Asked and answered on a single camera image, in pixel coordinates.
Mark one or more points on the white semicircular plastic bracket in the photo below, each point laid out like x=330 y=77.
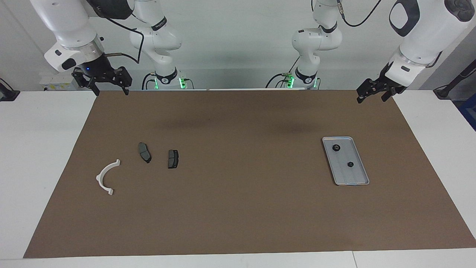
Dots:
x=99 y=179

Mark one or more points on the brown table mat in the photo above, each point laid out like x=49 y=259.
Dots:
x=238 y=208

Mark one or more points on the silver metal tray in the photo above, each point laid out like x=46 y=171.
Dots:
x=353 y=175

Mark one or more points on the rectangular dark grey brake pad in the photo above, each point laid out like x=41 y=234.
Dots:
x=173 y=159

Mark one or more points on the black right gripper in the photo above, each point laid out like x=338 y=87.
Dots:
x=100 y=72

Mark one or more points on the black stand with foot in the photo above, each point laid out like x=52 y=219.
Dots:
x=444 y=91

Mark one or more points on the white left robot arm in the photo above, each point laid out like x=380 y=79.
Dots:
x=427 y=37

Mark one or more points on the white power strip box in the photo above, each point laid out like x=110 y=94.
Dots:
x=55 y=82

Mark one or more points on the curved dark grey brake pad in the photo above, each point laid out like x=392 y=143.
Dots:
x=144 y=152

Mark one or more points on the black clamp mount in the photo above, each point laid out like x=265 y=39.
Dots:
x=7 y=95

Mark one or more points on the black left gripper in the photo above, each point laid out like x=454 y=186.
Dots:
x=379 y=85

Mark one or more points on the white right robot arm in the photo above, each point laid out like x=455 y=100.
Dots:
x=67 y=22

